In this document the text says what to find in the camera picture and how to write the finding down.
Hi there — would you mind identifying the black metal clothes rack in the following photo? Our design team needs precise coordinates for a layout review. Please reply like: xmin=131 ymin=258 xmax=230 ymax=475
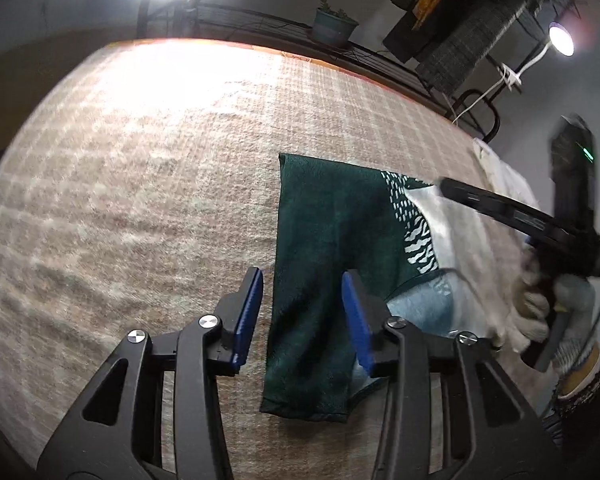
xmin=137 ymin=0 xmax=588 ymax=143

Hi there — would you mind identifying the beige plaid blanket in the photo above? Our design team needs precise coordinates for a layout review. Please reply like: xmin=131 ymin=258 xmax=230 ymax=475
xmin=0 ymin=37 xmax=561 ymax=480

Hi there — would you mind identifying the white lamp cable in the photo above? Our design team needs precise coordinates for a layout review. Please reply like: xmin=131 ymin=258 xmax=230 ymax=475
xmin=450 ymin=77 xmax=506 ymax=126

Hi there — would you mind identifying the white clip lamp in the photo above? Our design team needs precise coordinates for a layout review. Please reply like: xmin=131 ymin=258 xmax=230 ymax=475
xmin=497 ymin=22 xmax=576 ymax=92

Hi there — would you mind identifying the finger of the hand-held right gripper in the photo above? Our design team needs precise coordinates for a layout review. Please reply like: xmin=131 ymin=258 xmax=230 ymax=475
xmin=439 ymin=176 xmax=576 ymax=247

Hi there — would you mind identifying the potted plant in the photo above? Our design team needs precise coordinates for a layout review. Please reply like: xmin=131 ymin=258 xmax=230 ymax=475
xmin=309 ymin=0 xmax=360 ymax=48

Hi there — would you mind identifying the green and white printed t-shirt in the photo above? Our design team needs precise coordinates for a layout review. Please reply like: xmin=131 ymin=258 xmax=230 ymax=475
xmin=259 ymin=152 xmax=511 ymax=421

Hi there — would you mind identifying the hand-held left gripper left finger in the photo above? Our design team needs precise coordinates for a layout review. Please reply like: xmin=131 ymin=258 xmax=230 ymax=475
xmin=36 ymin=266 xmax=265 ymax=480

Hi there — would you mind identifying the person's right forearm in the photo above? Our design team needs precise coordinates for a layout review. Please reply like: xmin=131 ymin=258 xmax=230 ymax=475
xmin=540 ymin=360 xmax=600 ymax=466

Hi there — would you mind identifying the white small garment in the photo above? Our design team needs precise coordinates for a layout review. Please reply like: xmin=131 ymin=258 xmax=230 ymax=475
xmin=495 ymin=160 xmax=543 ymax=208

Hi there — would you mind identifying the grey plaid coat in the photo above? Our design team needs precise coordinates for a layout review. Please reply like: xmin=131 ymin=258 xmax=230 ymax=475
xmin=414 ymin=0 xmax=551 ymax=96

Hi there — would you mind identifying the cream small garment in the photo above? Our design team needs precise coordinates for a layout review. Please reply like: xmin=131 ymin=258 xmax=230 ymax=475
xmin=472 ymin=139 xmax=501 ymax=181

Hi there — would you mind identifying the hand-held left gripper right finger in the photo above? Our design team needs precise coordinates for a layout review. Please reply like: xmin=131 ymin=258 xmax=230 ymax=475
xmin=341 ymin=269 xmax=563 ymax=480

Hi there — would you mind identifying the person's right hand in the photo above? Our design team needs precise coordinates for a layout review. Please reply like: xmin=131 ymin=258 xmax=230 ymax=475
xmin=495 ymin=252 xmax=600 ymax=396

